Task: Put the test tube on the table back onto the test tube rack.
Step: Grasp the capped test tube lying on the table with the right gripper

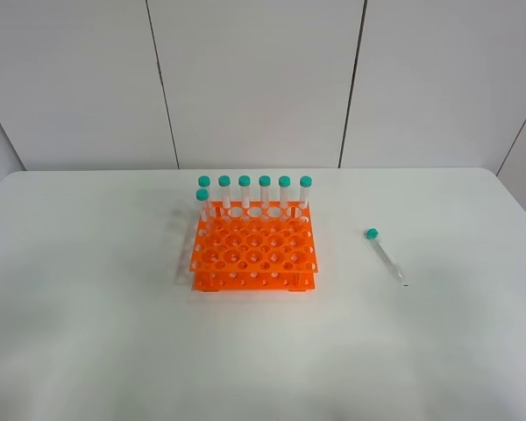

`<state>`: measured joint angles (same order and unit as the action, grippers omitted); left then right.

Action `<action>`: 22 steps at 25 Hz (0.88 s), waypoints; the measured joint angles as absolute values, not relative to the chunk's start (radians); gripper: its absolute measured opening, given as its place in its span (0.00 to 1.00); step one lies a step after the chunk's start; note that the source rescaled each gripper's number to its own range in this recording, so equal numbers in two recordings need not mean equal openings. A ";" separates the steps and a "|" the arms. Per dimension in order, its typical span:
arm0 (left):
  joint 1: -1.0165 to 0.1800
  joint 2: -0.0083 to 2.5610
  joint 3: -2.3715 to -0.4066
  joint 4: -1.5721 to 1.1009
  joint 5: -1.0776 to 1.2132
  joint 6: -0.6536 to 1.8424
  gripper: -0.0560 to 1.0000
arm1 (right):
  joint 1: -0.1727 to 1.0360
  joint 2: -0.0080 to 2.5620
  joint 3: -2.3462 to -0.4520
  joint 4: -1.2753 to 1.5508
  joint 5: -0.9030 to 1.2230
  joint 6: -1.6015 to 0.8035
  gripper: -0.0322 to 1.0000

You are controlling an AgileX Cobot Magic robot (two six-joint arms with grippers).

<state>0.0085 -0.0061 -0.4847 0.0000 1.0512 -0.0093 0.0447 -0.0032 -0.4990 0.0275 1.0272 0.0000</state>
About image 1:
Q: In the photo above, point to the test tube with teal cap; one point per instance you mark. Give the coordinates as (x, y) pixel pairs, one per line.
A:
(373, 237)

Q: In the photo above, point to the orange test tube rack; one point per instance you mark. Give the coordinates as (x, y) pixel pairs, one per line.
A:
(256, 249)

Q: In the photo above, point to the second row tube teal cap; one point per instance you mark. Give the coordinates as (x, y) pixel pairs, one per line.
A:
(204, 228)

